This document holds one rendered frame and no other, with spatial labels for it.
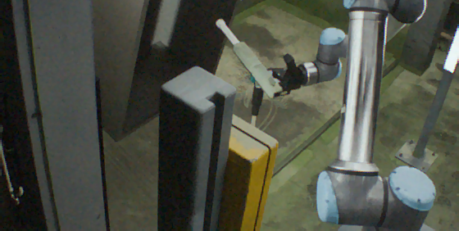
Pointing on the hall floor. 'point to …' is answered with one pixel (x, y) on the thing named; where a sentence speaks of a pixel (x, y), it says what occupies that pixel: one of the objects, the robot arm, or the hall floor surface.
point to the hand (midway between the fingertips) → (257, 80)
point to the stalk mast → (193, 150)
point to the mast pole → (433, 113)
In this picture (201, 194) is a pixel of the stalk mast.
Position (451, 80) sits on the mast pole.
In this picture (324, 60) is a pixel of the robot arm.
